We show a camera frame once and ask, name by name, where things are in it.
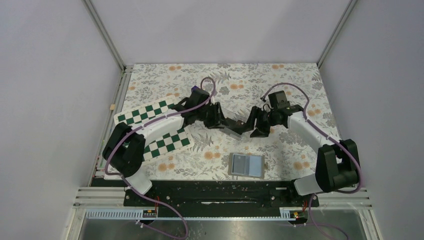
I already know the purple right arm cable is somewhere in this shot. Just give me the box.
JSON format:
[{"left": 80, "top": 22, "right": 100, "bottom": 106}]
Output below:
[{"left": 260, "top": 82, "right": 364, "bottom": 240}]

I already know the purple yellow cube stack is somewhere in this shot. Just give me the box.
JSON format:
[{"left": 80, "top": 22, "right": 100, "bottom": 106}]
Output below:
[{"left": 191, "top": 85, "right": 203, "bottom": 95}]

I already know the grey card holder wallet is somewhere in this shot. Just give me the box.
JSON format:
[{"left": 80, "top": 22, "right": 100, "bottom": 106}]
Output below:
[{"left": 228, "top": 153, "right": 265, "bottom": 179}]

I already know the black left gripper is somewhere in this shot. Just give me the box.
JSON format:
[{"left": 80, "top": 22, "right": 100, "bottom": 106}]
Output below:
[{"left": 196, "top": 102, "right": 230, "bottom": 130}]

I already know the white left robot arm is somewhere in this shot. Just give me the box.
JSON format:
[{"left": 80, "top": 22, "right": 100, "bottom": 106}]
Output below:
[{"left": 102, "top": 88, "right": 230, "bottom": 206}]

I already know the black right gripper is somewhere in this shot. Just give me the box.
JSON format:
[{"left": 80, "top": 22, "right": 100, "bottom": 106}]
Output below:
[{"left": 240, "top": 105, "right": 278, "bottom": 139}]

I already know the clear acrylic card tray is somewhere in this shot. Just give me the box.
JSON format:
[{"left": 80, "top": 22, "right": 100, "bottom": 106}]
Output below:
[{"left": 218, "top": 107, "right": 253, "bottom": 140}]

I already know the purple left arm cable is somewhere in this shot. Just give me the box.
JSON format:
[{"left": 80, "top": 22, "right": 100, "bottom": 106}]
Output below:
[{"left": 103, "top": 76, "right": 218, "bottom": 240}]

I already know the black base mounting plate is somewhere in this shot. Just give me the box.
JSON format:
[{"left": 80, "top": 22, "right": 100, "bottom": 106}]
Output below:
[{"left": 123, "top": 179, "right": 320, "bottom": 219}]

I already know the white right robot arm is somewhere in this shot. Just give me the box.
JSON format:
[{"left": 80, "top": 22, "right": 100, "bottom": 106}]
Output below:
[{"left": 235, "top": 91, "right": 360, "bottom": 206}]

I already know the floral table cloth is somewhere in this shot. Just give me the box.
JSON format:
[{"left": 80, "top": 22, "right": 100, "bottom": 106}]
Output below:
[{"left": 116, "top": 63, "right": 339, "bottom": 181}]

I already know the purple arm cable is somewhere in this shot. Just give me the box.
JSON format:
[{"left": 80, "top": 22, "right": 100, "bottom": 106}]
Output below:
[
  {"left": 260, "top": 82, "right": 364, "bottom": 240},
  {"left": 103, "top": 76, "right": 218, "bottom": 240}
]

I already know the green white chessboard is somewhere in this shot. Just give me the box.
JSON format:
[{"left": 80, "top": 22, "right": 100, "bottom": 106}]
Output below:
[{"left": 113, "top": 95, "right": 194, "bottom": 161}]

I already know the grey slotted cable duct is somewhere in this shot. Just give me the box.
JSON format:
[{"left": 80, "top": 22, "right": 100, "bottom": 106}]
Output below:
[{"left": 85, "top": 207, "right": 308, "bottom": 222}]

